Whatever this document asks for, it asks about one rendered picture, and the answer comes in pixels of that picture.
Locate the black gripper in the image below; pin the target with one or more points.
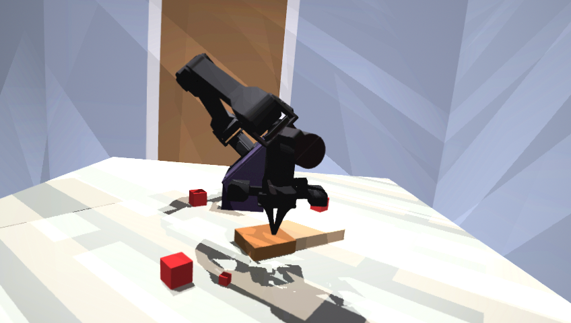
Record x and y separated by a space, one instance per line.
239 190

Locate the tan flat block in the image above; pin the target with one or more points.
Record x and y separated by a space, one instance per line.
312 231

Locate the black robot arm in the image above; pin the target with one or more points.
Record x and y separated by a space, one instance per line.
255 111

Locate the brown square block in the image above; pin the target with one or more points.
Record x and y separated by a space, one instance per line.
258 243

